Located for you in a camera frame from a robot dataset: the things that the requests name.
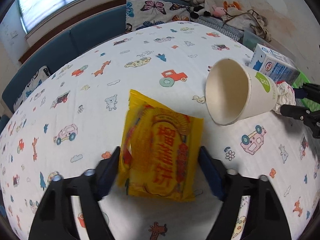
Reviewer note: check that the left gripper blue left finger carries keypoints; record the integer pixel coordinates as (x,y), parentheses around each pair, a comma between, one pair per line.
(54,218)

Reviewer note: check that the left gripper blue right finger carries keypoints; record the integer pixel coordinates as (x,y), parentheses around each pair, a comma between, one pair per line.
(266,218)

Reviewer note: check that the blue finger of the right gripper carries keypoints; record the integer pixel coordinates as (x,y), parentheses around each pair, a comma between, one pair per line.
(308,117)
(307,91)

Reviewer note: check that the white paper wrapper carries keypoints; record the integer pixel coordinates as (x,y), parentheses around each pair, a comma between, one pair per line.
(286,96)

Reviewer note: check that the blue white milk carton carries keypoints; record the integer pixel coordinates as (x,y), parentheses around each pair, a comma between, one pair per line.
(273,64)

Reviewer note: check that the white paper cup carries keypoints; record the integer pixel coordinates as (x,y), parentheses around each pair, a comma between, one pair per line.
(234,92)

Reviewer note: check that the yellow durian cake packet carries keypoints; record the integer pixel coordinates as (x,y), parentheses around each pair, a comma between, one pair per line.
(159,150)

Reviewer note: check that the green plastic basket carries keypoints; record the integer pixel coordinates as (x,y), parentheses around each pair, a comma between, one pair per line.
(312,104)

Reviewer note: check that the clear plastic storage box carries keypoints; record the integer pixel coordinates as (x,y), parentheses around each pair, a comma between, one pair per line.
(250,40)

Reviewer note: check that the crumpled beige cloth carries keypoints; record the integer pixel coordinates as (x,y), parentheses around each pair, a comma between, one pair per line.
(249,21)

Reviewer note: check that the cartoon print tablecloth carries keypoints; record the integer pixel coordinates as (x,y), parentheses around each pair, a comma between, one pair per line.
(76,118)

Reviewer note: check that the orange fox plush toy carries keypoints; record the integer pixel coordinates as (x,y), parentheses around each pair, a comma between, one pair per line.
(231,6)

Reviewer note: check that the pink pig plush toy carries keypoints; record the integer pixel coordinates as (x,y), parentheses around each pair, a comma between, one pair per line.
(218,12)

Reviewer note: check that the cow plush toy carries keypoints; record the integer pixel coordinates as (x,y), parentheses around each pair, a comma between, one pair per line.
(202,8)

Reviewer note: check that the small butterfly pillow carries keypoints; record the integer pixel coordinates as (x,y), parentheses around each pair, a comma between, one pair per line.
(40,76)

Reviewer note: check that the butterfly print pillow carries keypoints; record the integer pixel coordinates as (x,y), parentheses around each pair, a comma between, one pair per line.
(142,14)

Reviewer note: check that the blue sofa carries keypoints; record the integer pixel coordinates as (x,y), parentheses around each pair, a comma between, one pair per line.
(66,46)

